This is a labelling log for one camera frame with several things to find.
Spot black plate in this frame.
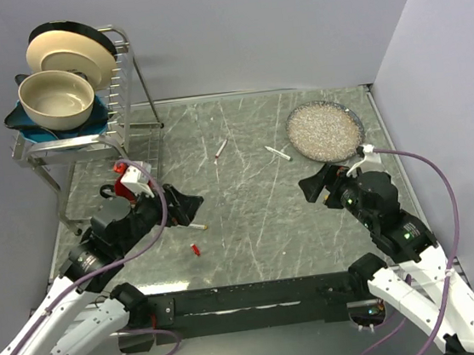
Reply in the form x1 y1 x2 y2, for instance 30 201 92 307
28 20 117 57

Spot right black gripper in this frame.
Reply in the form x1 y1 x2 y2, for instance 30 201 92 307
294 155 376 235

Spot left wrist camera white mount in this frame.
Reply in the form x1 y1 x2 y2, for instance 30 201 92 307
113 163 154 198

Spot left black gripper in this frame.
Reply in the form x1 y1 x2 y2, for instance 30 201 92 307
109 175 208 255

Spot yellow white marker pen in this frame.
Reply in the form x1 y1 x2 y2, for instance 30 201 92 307
188 223 208 231

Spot red pen cap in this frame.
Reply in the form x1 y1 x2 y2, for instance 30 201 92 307
190 244 201 256

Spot beige plate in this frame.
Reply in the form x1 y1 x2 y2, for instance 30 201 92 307
26 31 117 91

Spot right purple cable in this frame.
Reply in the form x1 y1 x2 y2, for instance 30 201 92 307
322 135 474 355

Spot green white marker pen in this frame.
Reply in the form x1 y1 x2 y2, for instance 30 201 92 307
265 146 293 161

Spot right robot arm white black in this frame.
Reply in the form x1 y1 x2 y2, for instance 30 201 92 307
299 163 474 355

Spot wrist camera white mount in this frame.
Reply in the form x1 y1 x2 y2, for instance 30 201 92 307
113 163 154 198
346 144 385 177

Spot speckled plate dark rim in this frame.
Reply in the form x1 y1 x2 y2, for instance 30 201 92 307
285 100 366 163

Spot beige bowl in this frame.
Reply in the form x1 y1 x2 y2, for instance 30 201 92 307
18 70 95 131

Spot metal dish rack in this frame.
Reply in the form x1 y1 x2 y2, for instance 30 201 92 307
12 25 148 235

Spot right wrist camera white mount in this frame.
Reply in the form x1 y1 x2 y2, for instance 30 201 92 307
346 144 385 177

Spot red white marker pen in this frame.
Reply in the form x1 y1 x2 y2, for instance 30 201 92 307
214 139 228 159

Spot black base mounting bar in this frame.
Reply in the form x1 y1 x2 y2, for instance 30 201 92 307
112 265 404 355

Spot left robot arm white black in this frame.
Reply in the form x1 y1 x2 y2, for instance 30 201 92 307
0 184 203 355

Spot red black mug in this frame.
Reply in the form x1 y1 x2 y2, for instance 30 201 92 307
99 174 137 206

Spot blue dish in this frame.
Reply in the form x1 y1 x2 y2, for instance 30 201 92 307
3 74 109 143

